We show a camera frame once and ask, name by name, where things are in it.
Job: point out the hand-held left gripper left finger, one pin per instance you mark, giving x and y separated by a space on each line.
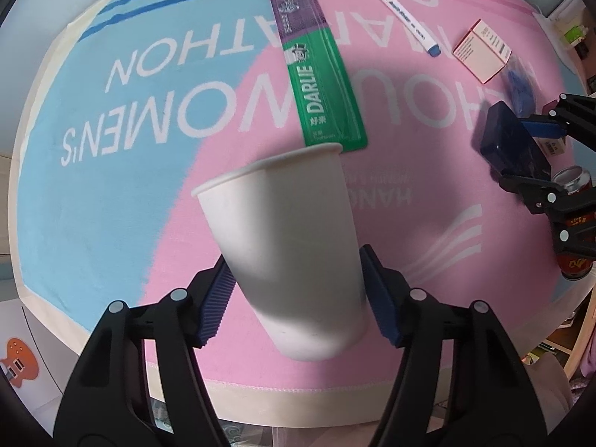
216 307

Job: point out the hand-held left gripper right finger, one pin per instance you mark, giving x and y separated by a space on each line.
379 298

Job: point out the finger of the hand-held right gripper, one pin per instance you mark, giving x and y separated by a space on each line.
545 129
535 188

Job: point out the dark blue box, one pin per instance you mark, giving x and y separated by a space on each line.
510 144

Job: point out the white paper cup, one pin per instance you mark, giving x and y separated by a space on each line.
279 242

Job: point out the white marker pen blue cap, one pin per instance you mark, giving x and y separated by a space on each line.
400 14

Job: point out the purple green toothbrush package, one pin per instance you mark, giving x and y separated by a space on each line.
316 74

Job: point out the small white barcode box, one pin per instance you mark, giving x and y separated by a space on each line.
552 146

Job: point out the red drink can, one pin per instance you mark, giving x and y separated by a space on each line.
575 181

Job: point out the blue item in clear bag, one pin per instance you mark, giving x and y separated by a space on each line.
519 88

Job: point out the small white red box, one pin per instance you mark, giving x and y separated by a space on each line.
484 51

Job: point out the small green box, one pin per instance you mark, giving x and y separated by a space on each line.
573 33

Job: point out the pink blue printed towel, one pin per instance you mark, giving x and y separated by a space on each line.
116 172

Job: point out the orange guitar sticker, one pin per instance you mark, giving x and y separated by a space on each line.
18 363

